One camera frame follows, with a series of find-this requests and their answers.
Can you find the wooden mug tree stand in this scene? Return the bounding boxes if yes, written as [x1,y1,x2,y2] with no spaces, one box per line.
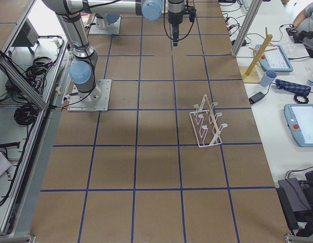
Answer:
[239,28,277,84]

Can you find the white wire cup rack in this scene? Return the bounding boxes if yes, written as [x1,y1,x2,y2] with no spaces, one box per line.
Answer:
[189,94,228,148]

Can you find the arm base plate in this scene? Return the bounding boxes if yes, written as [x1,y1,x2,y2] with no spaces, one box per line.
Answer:
[67,79,112,112]
[89,16,121,35]

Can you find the blue checked cloth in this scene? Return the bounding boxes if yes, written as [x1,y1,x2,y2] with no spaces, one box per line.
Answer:
[276,79,311,97]

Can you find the aluminium frame post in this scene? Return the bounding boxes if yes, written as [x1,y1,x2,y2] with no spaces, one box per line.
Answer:
[231,0,262,58]

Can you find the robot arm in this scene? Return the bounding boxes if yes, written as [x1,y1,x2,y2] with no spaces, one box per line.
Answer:
[43,1,188,103]
[96,13,121,34]

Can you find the black power adapter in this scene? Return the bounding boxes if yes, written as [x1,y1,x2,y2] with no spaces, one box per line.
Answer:
[248,92,265,105]

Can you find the blue cup on desk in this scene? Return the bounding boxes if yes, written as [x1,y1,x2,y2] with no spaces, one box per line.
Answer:
[260,70,277,87]

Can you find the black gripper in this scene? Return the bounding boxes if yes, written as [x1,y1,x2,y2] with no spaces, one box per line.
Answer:
[168,0,185,47]

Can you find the blue teach pendant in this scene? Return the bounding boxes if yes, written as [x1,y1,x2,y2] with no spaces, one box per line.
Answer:
[284,104,313,147]
[259,45,293,72]

